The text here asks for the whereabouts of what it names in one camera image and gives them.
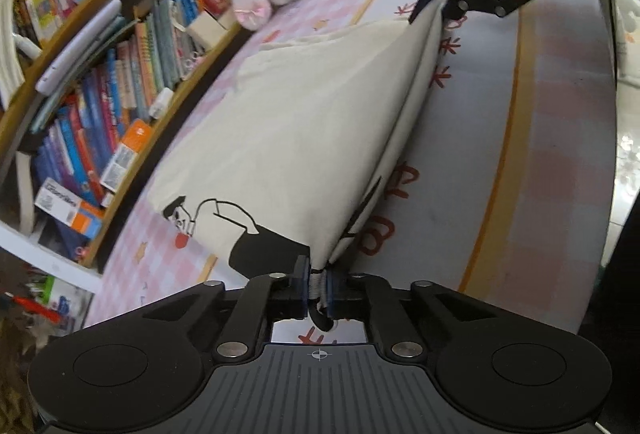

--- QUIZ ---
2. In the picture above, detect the white shelf post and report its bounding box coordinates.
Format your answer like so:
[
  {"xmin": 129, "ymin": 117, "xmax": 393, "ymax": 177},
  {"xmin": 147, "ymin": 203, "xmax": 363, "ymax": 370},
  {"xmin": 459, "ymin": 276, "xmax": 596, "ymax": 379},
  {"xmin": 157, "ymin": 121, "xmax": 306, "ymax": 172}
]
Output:
[{"xmin": 0, "ymin": 219, "xmax": 103, "ymax": 295}]

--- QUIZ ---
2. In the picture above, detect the small white cube box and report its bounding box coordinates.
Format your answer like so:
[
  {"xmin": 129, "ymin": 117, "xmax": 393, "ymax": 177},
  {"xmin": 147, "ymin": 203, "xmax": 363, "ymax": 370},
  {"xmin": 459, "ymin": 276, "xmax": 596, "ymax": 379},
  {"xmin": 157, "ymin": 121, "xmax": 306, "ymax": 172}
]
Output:
[{"xmin": 186, "ymin": 10, "xmax": 237, "ymax": 48}]

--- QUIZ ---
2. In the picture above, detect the pink checkered printed blanket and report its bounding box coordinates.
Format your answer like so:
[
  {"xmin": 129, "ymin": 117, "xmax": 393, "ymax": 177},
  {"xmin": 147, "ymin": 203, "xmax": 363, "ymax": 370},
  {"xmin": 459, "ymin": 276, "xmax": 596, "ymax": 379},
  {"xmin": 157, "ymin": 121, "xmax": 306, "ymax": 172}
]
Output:
[{"xmin": 85, "ymin": 0, "xmax": 621, "ymax": 350}]

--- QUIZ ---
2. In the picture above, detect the row of colourful books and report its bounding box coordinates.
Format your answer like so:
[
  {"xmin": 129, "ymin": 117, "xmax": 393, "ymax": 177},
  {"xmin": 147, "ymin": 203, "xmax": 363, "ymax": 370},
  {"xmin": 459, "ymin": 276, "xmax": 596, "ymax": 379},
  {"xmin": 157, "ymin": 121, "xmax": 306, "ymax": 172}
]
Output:
[{"xmin": 0, "ymin": 0, "xmax": 251, "ymax": 215}]

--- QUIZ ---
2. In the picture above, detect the cream printed t-shirt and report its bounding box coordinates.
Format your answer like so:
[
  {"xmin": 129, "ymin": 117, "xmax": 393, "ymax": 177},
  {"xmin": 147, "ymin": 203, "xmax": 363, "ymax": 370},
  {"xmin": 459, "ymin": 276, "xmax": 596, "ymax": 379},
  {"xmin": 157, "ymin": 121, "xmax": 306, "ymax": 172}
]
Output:
[{"xmin": 147, "ymin": 0, "xmax": 446, "ymax": 332}]

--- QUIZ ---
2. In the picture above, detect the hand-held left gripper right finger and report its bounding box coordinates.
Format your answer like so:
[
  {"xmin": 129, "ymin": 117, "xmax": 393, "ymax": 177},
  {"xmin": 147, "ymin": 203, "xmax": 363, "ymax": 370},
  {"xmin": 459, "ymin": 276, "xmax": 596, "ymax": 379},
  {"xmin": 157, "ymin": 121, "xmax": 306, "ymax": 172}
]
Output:
[{"xmin": 322, "ymin": 270, "xmax": 493, "ymax": 362}]

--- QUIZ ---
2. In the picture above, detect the small white bottle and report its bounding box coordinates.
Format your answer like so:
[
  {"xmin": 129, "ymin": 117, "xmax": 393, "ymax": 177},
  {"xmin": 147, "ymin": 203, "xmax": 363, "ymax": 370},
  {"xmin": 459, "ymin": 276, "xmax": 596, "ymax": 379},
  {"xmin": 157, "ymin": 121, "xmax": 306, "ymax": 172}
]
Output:
[{"xmin": 149, "ymin": 88, "xmax": 174, "ymax": 119}]

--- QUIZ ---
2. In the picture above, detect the flat white orange box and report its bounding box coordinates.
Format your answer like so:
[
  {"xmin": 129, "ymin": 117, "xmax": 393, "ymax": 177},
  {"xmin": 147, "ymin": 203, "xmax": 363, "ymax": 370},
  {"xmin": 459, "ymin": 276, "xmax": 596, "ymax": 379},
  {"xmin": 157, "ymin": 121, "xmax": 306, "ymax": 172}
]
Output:
[{"xmin": 99, "ymin": 119, "xmax": 153, "ymax": 192}]

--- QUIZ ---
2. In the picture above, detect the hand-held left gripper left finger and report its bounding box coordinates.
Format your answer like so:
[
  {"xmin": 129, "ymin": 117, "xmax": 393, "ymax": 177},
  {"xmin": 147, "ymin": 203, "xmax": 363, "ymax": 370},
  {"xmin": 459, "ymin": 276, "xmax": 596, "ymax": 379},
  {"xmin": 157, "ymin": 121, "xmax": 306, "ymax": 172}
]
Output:
[{"xmin": 142, "ymin": 255, "xmax": 311, "ymax": 363}]

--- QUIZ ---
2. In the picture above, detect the tall orange white box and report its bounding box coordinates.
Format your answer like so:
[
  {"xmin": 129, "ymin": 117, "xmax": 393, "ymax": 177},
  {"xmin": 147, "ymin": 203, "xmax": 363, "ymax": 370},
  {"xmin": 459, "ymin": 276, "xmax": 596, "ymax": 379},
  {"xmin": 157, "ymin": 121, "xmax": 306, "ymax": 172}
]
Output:
[{"xmin": 34, "ymin": 178, "xmax": 107, "ymax": 241}]

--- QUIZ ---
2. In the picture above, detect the wooden bookshelf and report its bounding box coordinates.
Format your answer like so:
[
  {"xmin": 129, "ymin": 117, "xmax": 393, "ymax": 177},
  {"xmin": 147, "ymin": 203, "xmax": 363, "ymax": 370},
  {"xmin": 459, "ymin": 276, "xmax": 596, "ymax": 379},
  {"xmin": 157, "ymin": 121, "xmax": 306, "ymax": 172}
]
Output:
[{"xmin": 0, "ymin": 0, "xmax": 251, "ymax": 275}]

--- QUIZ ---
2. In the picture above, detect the long white board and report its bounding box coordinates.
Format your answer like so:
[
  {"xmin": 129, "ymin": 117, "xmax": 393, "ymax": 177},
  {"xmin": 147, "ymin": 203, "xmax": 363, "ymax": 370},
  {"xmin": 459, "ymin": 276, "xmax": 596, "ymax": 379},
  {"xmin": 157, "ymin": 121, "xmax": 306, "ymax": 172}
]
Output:
[{"xmin": 36, "ymin": 0, "xmax": 123, "ymax": 95}]

